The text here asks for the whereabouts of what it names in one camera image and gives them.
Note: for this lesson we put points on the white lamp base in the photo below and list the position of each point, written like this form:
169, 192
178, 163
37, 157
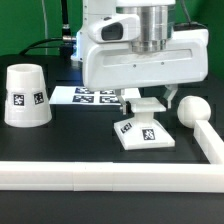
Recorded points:
142, 131

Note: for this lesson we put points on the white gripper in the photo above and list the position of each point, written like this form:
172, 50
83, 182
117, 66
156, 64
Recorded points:
111, 61

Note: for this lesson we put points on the white marker sheet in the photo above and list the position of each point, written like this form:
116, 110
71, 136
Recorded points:
80, 95

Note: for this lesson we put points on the white L-shaped fence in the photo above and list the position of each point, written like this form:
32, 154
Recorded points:
108, 176

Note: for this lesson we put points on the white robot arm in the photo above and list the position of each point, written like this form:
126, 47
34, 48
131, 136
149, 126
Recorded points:
157, 18

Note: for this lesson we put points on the white lamp bulb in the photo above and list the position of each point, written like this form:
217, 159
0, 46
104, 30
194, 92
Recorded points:
191, 109

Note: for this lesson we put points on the white lamp shade cone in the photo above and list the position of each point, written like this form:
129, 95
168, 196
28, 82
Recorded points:
26, 103

